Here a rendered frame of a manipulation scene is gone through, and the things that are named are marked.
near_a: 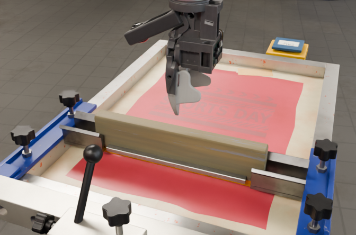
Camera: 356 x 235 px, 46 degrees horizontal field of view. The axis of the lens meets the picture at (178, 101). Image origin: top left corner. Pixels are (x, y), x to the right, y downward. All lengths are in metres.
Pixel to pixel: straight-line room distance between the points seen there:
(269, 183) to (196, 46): 0.29
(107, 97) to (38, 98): 2.20
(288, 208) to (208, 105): 0.40
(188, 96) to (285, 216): 0.28
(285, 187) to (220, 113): 0.35
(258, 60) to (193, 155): 0.58
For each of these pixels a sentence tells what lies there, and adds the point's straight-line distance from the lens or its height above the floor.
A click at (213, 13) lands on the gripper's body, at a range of 0.68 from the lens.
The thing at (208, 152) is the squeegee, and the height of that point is 1.03.
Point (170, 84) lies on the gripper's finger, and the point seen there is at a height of 1.18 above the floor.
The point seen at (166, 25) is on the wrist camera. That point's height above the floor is 1.28.
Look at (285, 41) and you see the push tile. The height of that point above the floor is 0.97.
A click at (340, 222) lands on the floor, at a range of 2.26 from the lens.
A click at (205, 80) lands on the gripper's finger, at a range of 0.79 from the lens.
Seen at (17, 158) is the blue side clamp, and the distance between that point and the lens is 0.90.
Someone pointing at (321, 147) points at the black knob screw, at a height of 1.06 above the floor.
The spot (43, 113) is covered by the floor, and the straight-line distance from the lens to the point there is 3.07.
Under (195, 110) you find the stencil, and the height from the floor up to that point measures 0.96.
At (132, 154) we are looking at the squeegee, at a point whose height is 0.99.
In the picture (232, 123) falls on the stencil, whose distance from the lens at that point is 1.04.
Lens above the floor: 1.51
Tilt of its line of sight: 29 degrees down
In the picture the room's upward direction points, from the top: straight up
